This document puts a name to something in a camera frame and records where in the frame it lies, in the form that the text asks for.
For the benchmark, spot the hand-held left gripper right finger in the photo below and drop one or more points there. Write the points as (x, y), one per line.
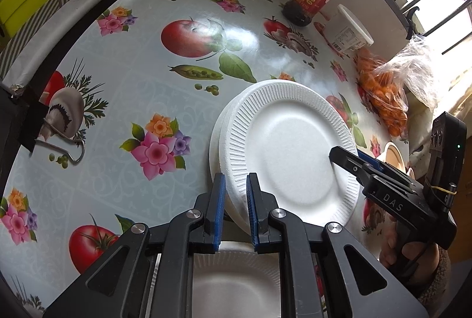
(252, 215)

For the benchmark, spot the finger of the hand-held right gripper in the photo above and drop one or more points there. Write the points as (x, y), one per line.
(372, 160)
(343, 157)

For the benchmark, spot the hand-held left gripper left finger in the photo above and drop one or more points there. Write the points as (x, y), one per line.
(220, 211)

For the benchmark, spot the beige paper bowl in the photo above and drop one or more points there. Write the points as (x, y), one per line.
(392, 156)

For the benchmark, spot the white foam plate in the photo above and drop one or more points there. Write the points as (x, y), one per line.
(214, 152)
(236, 277)
(291, 156)

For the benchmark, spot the person's right forearm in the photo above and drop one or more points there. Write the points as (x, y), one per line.
(437, 277)

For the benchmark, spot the person's right hand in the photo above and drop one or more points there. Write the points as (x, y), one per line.
(389, 248)

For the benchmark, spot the plastic bag of oranges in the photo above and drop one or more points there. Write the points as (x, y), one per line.
(398, 82)

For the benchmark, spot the white plastic tub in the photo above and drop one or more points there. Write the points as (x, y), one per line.
(350, 32)

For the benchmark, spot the black metal hook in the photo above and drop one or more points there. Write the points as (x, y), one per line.
(412, 17)

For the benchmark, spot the fruit and flower printed tablecloth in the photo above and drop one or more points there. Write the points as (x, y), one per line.
(147, 82)

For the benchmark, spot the grey side table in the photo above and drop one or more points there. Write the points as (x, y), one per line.
(20, 75)

